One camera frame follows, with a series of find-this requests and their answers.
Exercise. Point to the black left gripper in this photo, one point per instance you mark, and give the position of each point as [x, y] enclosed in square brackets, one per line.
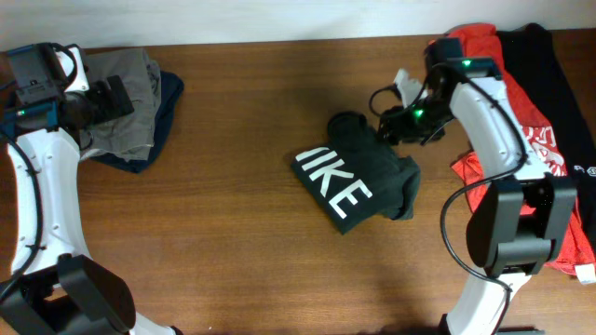
[107, 108]

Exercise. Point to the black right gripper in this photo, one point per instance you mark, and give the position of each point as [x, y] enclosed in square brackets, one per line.
[399, 127]

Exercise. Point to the dark green t-shirt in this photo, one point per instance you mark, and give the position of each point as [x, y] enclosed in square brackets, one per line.
[354, 176]

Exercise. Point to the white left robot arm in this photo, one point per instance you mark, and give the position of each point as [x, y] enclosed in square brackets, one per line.
[55, 286]

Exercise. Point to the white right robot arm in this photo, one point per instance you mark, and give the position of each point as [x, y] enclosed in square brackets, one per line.
[521, 221]

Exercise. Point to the navy blue folded garment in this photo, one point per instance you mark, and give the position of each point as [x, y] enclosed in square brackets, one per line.
[172, 87]

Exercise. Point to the black garment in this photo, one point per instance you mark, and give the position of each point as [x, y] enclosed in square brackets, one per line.
[529, 57]

